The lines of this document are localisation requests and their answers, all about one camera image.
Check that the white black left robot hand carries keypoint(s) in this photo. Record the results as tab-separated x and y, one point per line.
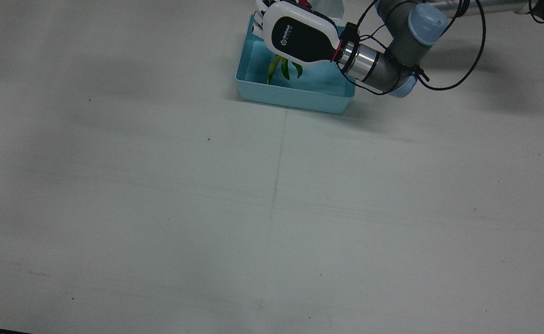
300	37

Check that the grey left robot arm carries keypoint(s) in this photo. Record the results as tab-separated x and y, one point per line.
402	46

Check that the light blue plastic tray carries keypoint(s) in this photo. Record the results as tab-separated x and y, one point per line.
300	95

